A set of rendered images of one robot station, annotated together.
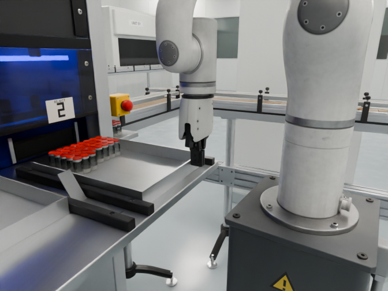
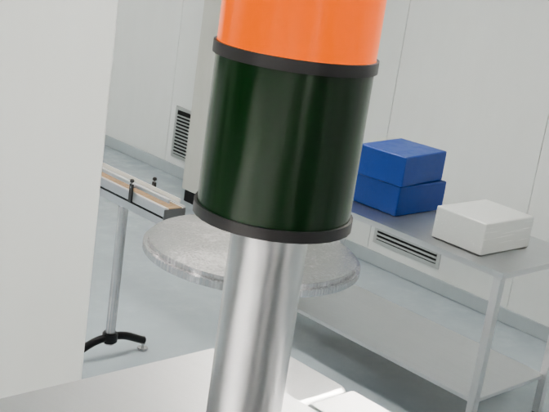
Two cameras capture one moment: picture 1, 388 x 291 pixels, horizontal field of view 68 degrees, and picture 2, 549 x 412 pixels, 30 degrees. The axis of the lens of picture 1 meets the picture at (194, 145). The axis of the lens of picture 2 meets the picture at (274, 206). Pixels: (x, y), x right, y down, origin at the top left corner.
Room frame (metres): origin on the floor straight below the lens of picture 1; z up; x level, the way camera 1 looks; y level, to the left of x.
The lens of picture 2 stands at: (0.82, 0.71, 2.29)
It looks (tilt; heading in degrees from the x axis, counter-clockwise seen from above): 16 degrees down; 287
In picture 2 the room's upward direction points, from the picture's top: 8 degrees clockwise
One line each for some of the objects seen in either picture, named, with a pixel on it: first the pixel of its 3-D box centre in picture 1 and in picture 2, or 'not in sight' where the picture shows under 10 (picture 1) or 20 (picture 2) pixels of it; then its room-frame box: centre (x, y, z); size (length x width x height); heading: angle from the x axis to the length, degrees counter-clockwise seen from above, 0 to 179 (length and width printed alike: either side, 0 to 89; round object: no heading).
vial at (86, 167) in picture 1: (85, 163); not in sight; (0.67, 0.27, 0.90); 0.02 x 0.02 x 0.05
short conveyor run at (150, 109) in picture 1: (136, 108); not in sight; (1.33, 0.27, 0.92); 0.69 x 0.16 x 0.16; 152
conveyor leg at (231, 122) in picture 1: (228, 179); not in sight; (1.56, -0.21, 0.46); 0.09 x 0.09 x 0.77; 62
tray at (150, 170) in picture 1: (120, 163); not in sight; (0.69, 0.19, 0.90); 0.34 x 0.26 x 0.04; 62
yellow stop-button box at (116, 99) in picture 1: (116, 104); not in sight; (1.01, 0.28, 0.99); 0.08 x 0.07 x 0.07; 62
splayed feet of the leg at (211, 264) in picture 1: (226, 235); not in sight; (1.56, -0.21, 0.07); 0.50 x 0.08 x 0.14; 152
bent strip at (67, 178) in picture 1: (89, 192); not in sight; (0.50, 0.20, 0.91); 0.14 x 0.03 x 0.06; 62
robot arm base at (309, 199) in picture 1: (312, 166); not in sight; (0.53, -0.23, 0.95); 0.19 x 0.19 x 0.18
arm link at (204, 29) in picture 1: (196, 50); not in sight; (0.66, -0.01, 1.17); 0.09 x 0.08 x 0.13; 149
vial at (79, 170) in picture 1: (78, 166); not in sight; (0.65, 0.28, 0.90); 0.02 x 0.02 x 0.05
